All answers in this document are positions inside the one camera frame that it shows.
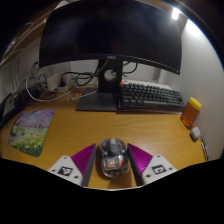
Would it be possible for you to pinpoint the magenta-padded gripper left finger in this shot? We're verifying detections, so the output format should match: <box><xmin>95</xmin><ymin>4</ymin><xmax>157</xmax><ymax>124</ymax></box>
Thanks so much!
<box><xmin>48</xmin><ymin>143</ymin><xmax>98</xmax><ymax>188</ymax></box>

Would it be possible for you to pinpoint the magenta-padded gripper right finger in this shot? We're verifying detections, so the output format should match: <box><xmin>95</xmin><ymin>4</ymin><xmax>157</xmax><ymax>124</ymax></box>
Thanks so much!
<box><xmin>127</xmin><ymin>143</ymin><xmax>178</xmax><ymax>187</ymax></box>

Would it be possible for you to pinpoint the transparent computer mouse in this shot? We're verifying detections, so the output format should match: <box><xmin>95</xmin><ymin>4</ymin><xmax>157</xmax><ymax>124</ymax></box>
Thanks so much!
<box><xmin>95</xmin><ymin>137</ymin><xmax>131</xmax><ymax>179</ymax></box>

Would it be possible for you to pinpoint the flower landscape print mouse pad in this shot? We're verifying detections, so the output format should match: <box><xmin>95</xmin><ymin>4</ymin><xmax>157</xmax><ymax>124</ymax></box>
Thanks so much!
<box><xmin>7</xmin><ymin>109</ymin><xmax>56</xmax><ymax>158</ymax></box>

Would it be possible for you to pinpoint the small white earbud case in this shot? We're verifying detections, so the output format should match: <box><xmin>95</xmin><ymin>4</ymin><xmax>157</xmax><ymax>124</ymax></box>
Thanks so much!
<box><xmin>190</xmin><ymin>126</ymin><xmax>202</xmax><ymax>141</ymax></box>

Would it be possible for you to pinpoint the orange bottle with yellow lid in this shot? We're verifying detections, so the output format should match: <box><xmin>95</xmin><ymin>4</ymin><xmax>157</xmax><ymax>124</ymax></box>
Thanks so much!
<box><xmin>180</xmin><ymin>96</ymin><xmax>203</xmax><ymax>128</ymax></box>

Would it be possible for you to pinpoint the black keyboard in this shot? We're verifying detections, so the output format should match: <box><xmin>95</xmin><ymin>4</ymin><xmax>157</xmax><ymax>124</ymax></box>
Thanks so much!
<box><xmin>119</xmin><ymin>82</ymin><xmax>186</xmax><ymax>113</ymax></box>

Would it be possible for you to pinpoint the silver mini computer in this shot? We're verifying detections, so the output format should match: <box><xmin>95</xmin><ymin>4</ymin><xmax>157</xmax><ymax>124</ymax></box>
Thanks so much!
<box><xmin>2</xmin><ymin>93</ymin><xmax>16</xmax><ymax>118</ymax></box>

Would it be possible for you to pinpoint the white power strip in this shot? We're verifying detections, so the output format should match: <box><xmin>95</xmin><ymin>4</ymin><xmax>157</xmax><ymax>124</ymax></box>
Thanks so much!
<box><xmin>46</xmin><ymin>73</ymin><xmax>73</xmax><ymax>92</ymax></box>

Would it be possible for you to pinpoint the black computer monitor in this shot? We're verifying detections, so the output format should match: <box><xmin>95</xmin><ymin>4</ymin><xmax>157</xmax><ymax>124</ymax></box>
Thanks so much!
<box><xmin>38</xmin><ymin>0</ymin><xmax>183</xmax><ymax>112</ymax></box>

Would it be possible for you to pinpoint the bright ceiling light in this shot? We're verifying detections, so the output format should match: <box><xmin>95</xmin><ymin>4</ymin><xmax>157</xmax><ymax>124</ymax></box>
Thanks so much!
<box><xmin>171</xmin><ymin>7</ymin><xmax>181</xmax><ymax>21</ymax></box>

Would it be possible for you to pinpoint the white cable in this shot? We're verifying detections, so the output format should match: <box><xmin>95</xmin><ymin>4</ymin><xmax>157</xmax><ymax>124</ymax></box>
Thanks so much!
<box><xmin>25</xmin><ymin>63</ymin><xmax>73</xmax><ymax>103</ymax></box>

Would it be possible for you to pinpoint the black cable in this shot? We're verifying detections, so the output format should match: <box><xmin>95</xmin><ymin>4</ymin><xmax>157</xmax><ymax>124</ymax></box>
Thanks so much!
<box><xmin>63</xmin><ymin>61</ymin><xmax>138</xmax><ymax>87</ymax></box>

